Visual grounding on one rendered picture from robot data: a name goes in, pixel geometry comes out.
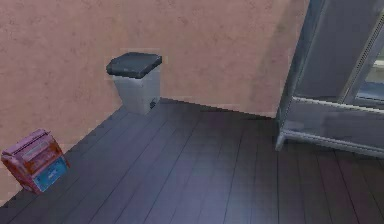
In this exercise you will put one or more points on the red and blue box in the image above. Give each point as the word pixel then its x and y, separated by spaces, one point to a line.
pixel 36 163

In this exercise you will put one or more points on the white bin with black lid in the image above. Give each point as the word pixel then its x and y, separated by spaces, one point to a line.
pixel 136 86

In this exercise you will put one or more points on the grey glass-door cabinet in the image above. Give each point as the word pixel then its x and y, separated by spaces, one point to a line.
pixel 333 110

